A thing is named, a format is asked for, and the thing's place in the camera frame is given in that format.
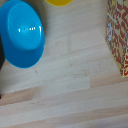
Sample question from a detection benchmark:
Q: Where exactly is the red patterned box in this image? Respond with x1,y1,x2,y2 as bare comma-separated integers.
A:
105,0,128,79

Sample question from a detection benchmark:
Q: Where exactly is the blue plastic bowl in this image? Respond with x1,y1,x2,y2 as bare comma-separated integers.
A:
0,0,46,69

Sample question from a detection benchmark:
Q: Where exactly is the yellow plastic bowl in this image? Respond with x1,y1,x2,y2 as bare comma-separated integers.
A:
45,0,75,7

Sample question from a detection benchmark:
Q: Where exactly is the black fabric case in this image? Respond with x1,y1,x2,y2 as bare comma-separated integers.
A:
0,35,6,72

